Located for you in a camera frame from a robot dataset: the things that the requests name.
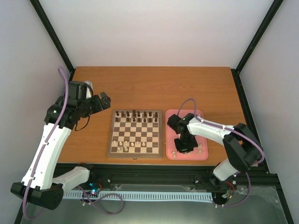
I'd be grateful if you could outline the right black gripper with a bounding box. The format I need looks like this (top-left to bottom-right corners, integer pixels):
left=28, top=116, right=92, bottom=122
left=174, top=134, right=199, bottom=154

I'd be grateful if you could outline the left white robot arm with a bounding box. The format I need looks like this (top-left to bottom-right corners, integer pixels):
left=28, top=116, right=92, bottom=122
left=11, top=92, right=111, bottom=210

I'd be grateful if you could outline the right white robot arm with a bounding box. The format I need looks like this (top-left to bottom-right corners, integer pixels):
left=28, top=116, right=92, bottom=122
left=167, top=113, right=265, bottom=182

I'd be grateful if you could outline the dark chess pieces row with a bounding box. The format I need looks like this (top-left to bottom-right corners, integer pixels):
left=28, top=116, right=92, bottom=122
left=113, top=110, right=162, bottom=123

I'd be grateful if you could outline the wooden chess board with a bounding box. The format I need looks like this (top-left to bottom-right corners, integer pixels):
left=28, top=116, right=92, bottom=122
left=107, top=109, right=163, bottom=158

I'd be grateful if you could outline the pink plastic tray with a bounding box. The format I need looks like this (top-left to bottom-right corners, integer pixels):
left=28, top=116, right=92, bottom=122
left=165, top=109, right=209, bottom=161

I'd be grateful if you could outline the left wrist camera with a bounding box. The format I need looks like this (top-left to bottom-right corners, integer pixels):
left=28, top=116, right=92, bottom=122
left=68, top=81, right=93, bottom=100

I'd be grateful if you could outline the light blue cable duct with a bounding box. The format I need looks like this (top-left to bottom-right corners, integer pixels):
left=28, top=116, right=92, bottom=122
left=63, top=190, right=213, bottom=203

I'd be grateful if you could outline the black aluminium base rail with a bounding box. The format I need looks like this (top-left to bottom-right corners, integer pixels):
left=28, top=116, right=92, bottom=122
left=54, top=163, right=280, bottom=192

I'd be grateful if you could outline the black frame post left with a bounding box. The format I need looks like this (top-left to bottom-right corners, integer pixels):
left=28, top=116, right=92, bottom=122
left=29, top=0, right=75, bottom=75

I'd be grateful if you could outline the black frame post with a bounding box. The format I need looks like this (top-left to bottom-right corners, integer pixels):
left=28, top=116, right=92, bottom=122
left=235, top=0, right=284, bottom=73
left=29, top=0, right=75, bottom=75

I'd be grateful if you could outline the black frame post right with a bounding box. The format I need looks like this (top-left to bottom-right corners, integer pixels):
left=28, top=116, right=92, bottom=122
left=235, top=0, right=284, bottom=73

